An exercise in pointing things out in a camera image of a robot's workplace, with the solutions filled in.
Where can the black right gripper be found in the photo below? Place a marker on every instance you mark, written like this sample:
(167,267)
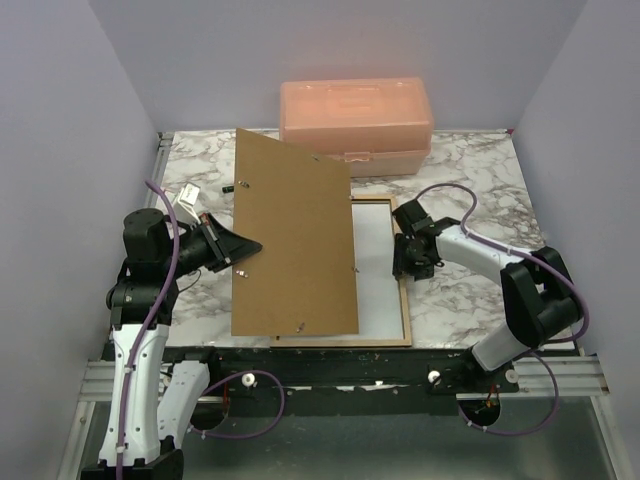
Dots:
(423,271)

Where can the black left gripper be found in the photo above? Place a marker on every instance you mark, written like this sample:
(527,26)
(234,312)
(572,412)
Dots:
(231,246)

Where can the glossy photo print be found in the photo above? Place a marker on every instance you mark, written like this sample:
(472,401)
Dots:
(380,275)

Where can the rectangular picture frame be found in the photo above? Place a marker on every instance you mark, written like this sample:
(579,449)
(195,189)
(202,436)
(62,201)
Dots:
(405,310)

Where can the brown cardboard backing sheet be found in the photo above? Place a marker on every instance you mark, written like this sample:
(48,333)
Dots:
(297,205)

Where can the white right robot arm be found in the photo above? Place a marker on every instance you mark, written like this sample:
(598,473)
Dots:
(538,299)

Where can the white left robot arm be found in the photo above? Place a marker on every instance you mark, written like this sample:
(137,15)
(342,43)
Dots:
(147,424)

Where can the orange translucent plastic toolbox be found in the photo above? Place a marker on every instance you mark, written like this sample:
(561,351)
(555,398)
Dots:
(380,127)

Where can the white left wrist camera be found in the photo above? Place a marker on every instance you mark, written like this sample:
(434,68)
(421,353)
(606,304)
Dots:
(185,205)

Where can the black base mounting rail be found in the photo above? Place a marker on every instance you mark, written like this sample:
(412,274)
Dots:
(271,383)

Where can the aluminium extrusion frame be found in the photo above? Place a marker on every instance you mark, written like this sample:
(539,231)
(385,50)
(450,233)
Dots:
(292,218)

